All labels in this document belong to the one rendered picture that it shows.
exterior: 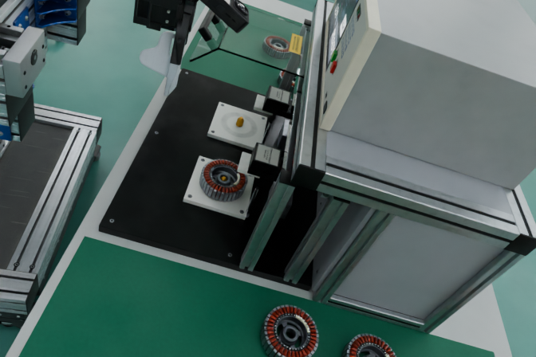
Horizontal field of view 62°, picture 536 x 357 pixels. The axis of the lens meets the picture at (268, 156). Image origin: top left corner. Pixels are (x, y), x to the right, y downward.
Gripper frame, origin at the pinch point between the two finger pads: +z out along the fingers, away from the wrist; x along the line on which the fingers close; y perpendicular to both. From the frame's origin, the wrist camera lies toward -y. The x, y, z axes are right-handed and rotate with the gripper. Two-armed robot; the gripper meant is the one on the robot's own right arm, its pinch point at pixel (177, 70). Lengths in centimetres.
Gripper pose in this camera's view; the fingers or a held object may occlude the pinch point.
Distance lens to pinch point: 75.7
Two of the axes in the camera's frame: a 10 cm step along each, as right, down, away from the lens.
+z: -2.9, 6.9, 6.6
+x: 0.1, 6.9, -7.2
